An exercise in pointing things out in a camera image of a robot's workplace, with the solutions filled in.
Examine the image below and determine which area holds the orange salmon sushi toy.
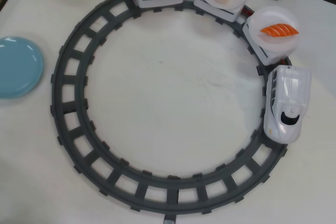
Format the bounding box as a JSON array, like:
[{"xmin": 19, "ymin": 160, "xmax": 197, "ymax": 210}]
[{"xmin": 256, "ymin": 24, "xmax": 300, "ymax": 42}]

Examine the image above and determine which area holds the white Shinkansen toy locomotive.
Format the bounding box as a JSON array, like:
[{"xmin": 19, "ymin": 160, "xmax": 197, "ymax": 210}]
[{"xmin": 263, "ymin": 64, "xmax": 312, "ymax": 144}]

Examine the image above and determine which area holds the blue round dish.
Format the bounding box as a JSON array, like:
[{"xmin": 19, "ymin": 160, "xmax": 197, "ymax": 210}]
[{"xmin": 0, "ymin": 36, "xmax": 45, "ymax": 100}]

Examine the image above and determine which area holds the grey circular toy train track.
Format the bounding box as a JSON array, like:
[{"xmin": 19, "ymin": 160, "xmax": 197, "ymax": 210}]
[{"xmin": 49, "ymin": 0, "xmax": 292, "ymax": 216}]

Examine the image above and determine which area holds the red train coupler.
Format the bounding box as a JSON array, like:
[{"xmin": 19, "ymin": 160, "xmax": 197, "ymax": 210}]
[{"xmin": 241, "ymin": 5, "xmax": 254, "ymax": 17}]

